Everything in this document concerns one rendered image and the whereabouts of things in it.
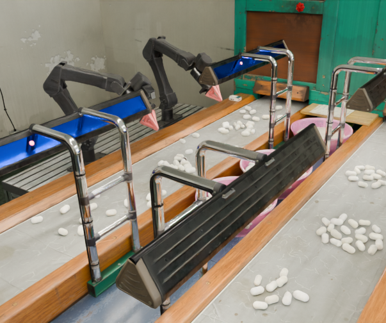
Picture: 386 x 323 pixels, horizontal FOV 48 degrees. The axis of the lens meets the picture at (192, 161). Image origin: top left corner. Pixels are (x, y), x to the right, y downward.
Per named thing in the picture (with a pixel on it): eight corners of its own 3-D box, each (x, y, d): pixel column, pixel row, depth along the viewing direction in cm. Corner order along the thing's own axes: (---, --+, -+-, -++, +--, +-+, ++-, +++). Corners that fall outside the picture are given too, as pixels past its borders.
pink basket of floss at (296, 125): (299, 161, 183) (301, 141, 179) (282, 138, 207) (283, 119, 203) (360, 157, 185) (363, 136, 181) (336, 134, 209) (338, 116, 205)
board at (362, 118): (299, 113, 211) (300, 111, 211) (312, 105, 222) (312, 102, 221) (369, 126, 193) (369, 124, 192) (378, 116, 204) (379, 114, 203)
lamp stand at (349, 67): (317, 176, 170) (329, 63, 151) (335, 158, 185) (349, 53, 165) (366, 189, 160) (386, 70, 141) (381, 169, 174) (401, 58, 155)
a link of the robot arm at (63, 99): (101, 138, 187) (58, 72, 175) (98, 144, 181) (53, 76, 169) (89, 144, 189) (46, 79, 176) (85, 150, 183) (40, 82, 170)
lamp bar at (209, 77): (198, 83, 163) (198, 65, 160) (274, 53, 208) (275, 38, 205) (216, 86, 159) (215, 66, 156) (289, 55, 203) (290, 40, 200)
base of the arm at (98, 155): (108, 140, 191) (96, 137, 195) (75, 157, 176) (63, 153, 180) (110, 156, 195) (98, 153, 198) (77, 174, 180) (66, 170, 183)
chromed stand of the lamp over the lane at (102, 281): (51, 271, 123) (19, 125, 104) (103, 237, 138) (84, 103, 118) (95, 298, 113) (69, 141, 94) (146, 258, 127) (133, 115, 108)
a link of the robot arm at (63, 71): (126, 75, 176) (51, 57, 174) (123, 80, 168) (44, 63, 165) (121, 102, 182) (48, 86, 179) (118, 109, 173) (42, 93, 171)
